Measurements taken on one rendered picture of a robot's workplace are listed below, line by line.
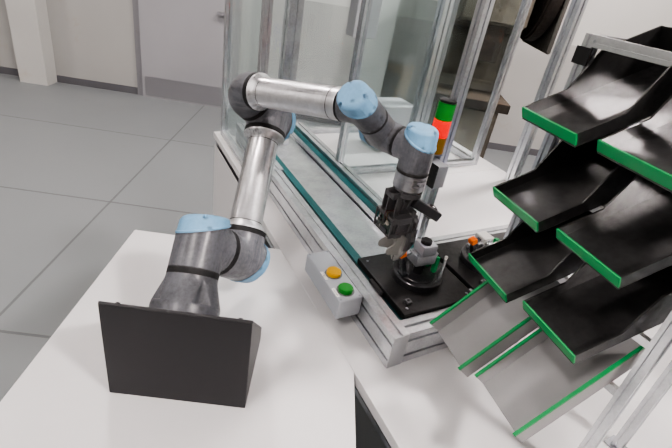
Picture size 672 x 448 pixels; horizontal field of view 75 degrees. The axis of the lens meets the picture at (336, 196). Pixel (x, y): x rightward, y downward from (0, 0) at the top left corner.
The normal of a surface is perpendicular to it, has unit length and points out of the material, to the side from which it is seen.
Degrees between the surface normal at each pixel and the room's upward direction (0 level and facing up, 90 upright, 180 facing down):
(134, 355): 90
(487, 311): 45
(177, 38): 90
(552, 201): 25
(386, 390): 0
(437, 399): 0
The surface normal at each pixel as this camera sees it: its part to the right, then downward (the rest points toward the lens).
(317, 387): 0.15, -0.87
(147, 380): -0.02, 0.47
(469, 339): -0.56, -0.61
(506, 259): -0.26, -0.79
